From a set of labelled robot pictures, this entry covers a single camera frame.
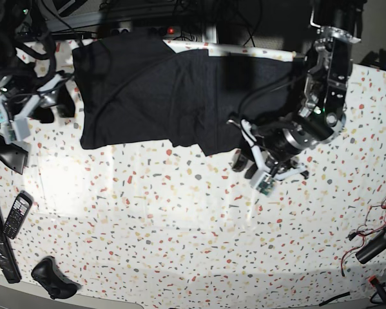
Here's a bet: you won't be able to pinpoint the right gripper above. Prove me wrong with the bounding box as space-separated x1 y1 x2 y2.
0 73 70 144

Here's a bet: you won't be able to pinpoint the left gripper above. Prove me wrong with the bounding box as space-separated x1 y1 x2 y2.
240 117 322 196

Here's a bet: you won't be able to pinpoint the black T-shirt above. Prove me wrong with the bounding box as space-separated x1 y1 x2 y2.
72 32 303 156

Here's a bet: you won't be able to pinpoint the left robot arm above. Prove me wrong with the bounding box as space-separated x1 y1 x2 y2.
233 1 365 196

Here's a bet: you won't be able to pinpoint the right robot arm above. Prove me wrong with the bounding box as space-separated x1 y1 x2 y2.
0 1 75 144

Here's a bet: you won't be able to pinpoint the black remote control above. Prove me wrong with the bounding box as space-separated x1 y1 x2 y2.
3 191 34 239

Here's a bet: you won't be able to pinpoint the black cylindrical tool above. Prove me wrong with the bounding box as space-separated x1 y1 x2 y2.
356 227 386 265

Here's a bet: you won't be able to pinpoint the thin black stick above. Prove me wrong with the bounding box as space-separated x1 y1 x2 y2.
318 292 351 306

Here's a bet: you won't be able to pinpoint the red black clamp right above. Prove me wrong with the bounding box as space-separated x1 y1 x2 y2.
369 276 386 306

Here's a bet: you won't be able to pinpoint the black game controller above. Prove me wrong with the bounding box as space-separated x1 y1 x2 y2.
31 256 79 300

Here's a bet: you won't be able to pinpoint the black handheld device with handle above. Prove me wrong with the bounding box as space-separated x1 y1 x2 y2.
0 134 28 174

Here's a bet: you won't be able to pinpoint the red and black wires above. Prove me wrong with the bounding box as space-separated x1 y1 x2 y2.
340 192 386 277

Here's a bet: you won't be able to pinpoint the power strip with red switch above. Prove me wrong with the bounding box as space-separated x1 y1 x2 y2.
110 26 182 39

